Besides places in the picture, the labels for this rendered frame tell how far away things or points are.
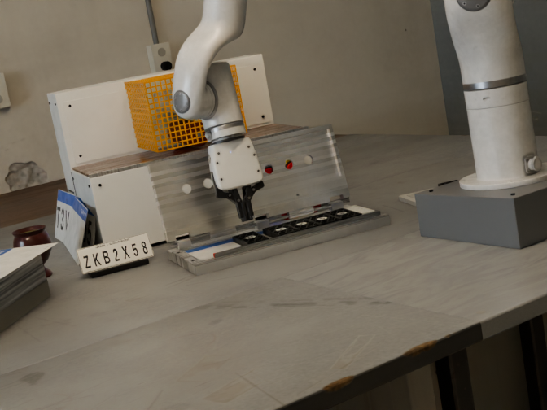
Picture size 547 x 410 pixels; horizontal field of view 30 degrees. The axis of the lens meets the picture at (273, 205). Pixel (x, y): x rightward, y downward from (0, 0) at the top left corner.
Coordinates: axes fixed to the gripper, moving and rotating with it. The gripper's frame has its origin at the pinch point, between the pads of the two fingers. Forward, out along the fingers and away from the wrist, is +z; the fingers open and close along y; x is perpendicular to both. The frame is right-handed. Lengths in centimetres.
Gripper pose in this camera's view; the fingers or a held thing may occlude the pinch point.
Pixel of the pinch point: (245, 211)
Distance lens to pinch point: 213.8
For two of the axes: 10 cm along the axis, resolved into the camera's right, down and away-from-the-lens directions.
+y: 9.2, -2.3, 3.3
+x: -3.2, 0.8, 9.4
